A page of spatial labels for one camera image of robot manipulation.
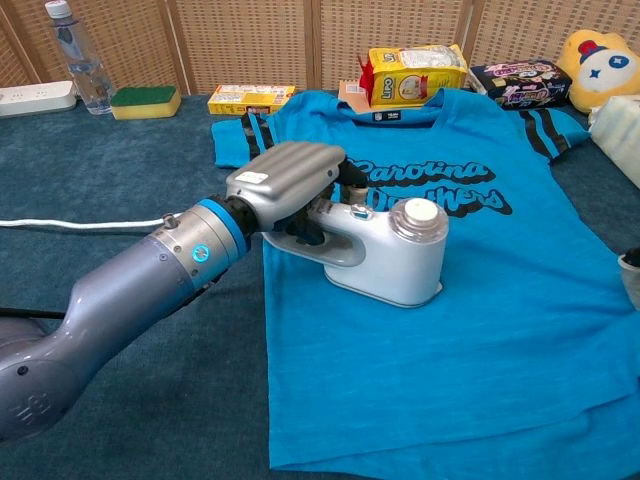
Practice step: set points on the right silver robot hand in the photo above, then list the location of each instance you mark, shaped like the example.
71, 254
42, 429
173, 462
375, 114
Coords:
631, 275

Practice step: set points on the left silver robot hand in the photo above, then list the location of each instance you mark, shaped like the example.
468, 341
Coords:
285, 175

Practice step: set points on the white handheld steam iron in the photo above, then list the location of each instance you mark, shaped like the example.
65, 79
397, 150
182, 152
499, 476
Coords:
400, 260

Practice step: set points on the blue Carolina Panthers t-shirt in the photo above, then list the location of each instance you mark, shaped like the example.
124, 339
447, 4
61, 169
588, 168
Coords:
400, 375

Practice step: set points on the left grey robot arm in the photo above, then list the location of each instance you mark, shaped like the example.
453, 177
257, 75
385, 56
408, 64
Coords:
125, 295

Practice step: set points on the yellow cardboard box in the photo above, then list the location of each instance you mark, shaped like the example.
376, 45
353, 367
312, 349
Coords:
250, 100

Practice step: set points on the brown spiral notebook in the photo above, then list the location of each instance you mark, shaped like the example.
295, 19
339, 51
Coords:
352, 100

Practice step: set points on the white tissue pack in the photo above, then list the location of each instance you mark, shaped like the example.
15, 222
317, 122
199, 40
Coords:
620, 135

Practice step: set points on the woven rattan folding screen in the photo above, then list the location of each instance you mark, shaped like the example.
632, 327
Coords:
240, 40

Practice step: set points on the green and yellow sponge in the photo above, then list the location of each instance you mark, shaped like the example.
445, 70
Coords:
145, 102

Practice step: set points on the yellow Lipo snack bag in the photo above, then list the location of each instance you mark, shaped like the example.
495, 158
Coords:
415, 75

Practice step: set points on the dark teal tablecloth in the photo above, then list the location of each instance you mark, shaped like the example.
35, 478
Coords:
100, 160

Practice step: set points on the yellow plush toy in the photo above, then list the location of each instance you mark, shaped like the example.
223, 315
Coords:
605, 70

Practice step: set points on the dark sanitary pad package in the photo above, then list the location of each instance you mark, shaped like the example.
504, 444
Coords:
525, 82

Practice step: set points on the clear plastic water bottle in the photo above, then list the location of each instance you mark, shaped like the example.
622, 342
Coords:
85, 70

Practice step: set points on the white power strip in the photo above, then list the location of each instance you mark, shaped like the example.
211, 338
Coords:
35, 97

